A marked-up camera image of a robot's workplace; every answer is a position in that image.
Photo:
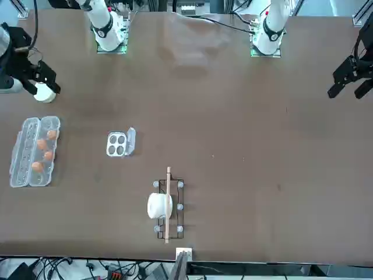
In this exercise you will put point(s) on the ribbed power adapter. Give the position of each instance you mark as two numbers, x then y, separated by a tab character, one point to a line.
157	272

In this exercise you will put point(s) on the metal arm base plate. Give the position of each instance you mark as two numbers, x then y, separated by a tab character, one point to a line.
277	55
116	52

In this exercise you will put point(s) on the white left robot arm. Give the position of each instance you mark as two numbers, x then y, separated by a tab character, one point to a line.
272	26

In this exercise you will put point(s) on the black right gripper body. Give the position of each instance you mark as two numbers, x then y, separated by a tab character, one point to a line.
19	65

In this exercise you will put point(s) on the aluminium camera post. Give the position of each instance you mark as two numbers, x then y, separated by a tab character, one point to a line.
183	266

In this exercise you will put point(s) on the aluminium frame bracket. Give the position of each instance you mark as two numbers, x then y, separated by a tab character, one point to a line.
359	18
23	14

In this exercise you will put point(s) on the transparent twelve-slot egg tray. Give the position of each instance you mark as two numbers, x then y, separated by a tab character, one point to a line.
21	163

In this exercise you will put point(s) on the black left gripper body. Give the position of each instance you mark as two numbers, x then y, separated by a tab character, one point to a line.
368	67

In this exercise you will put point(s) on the white bowl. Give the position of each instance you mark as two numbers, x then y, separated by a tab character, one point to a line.
45	97

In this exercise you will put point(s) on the brown egg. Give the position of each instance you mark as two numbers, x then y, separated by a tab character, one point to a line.
48	155
52	133
41	143
38	166

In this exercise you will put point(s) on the transparent four-slot egg tray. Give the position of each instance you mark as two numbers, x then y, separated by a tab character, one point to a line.
116	144

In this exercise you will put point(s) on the red black connector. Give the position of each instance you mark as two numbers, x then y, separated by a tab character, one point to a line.
115	274

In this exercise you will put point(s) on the grey power strip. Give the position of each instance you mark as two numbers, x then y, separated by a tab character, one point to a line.
188	10

